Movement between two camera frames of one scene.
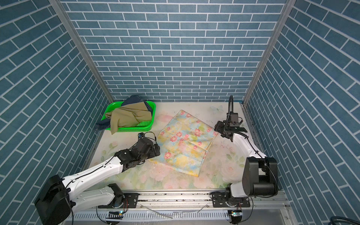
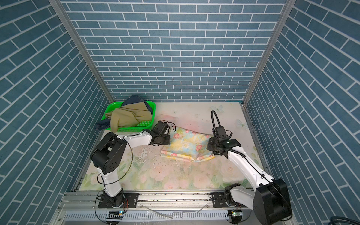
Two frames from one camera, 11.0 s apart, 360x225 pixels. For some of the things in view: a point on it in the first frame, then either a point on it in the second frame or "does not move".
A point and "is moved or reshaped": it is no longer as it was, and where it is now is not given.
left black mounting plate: (130, 200) does not move
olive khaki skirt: (128, 115) does not move
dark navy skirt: (132, 100) does not move
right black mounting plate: (220, 199) does not move
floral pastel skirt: (184, 141) is moved or reshaped
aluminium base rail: (196, 201) does not move
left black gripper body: (152, 152) -> (164, 139)
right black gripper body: (222, 127) -> (213, 144)
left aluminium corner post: (57, 3) does not move
